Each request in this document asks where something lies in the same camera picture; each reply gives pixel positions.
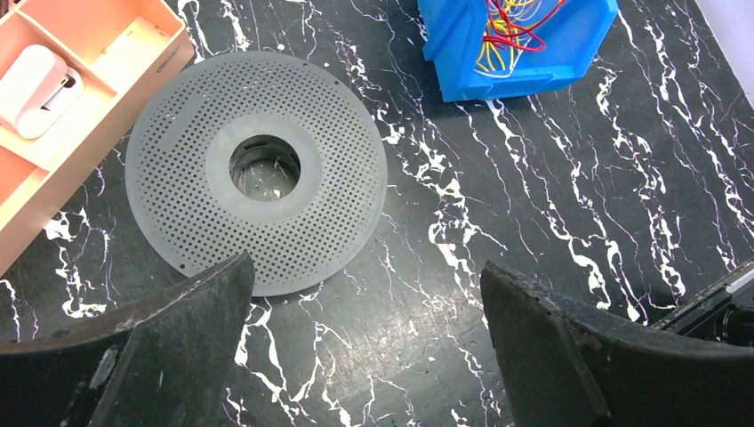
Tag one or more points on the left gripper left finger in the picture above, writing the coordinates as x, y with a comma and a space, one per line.
161, 361

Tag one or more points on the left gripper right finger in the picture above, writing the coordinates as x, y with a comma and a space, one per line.
566, 363

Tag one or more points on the orange file organizer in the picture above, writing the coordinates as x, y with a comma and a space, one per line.
121, 54

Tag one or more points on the blue plastic bin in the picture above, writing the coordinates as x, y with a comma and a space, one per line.
484, 50

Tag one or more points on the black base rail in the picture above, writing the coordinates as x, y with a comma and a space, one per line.
723, 312

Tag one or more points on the grey perforated cable spool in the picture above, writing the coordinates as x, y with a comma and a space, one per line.
196, 127

